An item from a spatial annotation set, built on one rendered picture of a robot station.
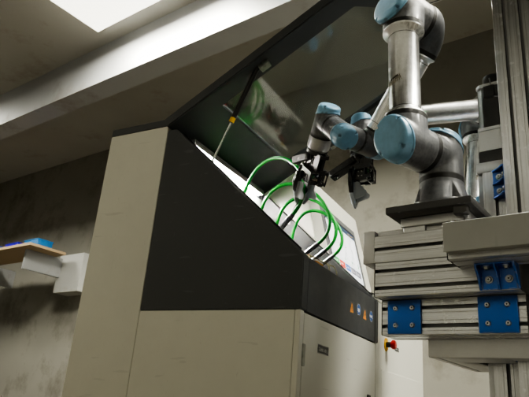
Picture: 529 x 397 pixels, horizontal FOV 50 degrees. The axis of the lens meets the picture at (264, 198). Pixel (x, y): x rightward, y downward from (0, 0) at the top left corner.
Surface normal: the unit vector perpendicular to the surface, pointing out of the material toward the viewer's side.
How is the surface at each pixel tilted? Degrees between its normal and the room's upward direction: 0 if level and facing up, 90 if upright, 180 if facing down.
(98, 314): 90
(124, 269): 90
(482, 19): 180
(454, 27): 180
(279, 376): 90
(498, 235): 90
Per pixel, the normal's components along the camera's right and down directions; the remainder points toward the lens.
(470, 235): -0.60, -0.32
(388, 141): -0.83, -0.14
